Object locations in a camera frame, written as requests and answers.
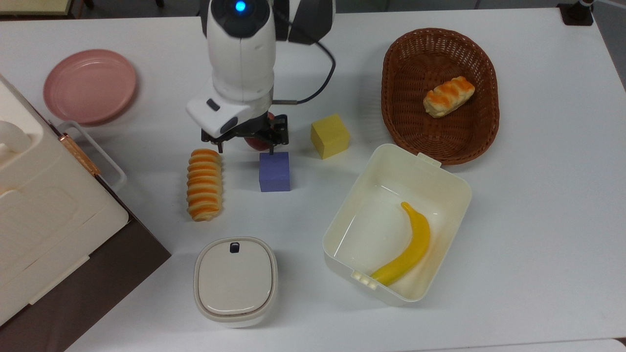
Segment white plastic bin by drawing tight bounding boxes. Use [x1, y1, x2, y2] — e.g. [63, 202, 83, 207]
[322, 143, 473, 307]

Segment yellow foam cube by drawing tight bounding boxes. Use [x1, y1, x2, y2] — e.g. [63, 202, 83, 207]
[311, 114, 351, 160]

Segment red toy apple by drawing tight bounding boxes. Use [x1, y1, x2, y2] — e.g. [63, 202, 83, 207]
[245, 111, 275, 151]

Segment cream lidded canister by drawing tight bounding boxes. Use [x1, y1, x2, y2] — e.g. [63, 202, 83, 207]
[194, 237, 278, 328]

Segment small orange glazed bread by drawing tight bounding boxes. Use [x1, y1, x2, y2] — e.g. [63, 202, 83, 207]
[423, 76, 476, 119]

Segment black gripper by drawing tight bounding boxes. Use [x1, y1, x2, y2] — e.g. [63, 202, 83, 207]
[201, 113, 289, 157]

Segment pink plate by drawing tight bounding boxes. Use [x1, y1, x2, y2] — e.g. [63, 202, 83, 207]
[43, 49, 138, 125]

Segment purple foam cube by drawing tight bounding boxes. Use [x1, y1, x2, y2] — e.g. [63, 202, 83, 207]
[258, 152, 291, 193]

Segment dark brown wooden box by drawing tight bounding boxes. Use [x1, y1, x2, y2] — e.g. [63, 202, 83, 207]
[0, 120, 172, 352]

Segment black mount base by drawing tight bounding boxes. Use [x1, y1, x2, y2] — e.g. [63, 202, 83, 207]
[558, 0, 595, 26]

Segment yellow toy banana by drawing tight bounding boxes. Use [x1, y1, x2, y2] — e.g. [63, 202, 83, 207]
[370, 201, 431, 287]

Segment cream toy cabinet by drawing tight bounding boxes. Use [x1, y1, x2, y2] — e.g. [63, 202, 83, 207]
[0, 73, 130, 326]

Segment brown wicker basket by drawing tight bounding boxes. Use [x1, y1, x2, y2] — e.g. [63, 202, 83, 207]
[380, 28, 500, 166]

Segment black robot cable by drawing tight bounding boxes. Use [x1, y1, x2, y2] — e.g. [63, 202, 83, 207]
[271, 20, 338, 106]

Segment orange striped spiral bread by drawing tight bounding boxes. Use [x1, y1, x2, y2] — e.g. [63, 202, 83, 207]
[186, 148, 224, 222]

